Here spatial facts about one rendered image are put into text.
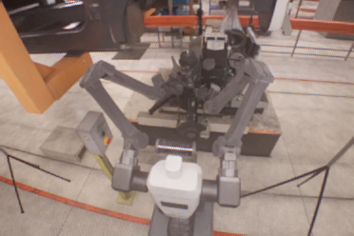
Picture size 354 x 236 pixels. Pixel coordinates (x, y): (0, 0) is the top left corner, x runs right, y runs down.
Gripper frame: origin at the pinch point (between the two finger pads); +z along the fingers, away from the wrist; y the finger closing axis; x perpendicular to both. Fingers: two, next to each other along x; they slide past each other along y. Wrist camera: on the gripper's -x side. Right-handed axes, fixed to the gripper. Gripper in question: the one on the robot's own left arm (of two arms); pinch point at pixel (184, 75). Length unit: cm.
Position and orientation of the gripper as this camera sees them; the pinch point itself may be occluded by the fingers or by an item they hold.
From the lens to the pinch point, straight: 113.9
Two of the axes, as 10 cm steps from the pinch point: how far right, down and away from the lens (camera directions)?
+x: -6.1, -3.7, 7.0
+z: 7.7, -5.2, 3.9
